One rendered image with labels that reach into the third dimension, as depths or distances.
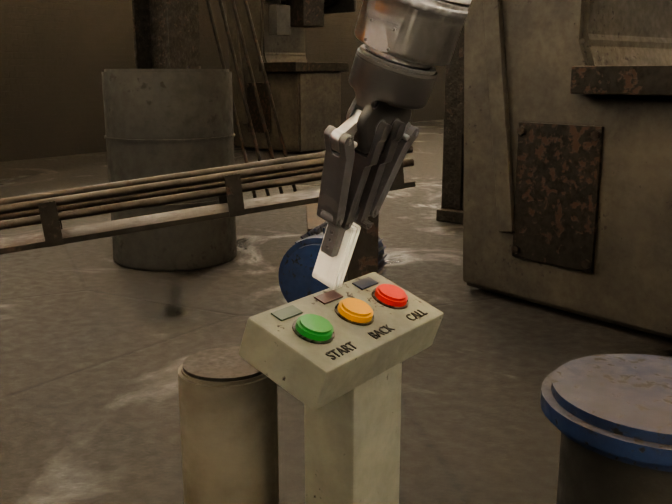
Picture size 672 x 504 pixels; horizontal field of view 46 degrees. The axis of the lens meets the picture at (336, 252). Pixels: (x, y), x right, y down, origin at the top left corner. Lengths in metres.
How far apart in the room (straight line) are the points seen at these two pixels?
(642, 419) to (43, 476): 1.29
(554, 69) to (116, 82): 1.82
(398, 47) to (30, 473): 1.46
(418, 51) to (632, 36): 2.43
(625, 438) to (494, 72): 2.10
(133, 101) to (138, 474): 2.01
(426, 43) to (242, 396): 0.46
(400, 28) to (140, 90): 2.85
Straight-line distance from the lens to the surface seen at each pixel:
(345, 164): 0.70
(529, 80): 2.94
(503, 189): 2.99
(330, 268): 0.78
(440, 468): 1.84
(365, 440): 0.89
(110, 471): 1.88
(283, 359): 0.80
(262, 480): 0.99
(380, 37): 0.69
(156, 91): 3.46
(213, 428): 0.95
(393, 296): 0.93
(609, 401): 1.14
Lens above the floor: 0.86
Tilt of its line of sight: 13 degrees down
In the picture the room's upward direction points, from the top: straight up
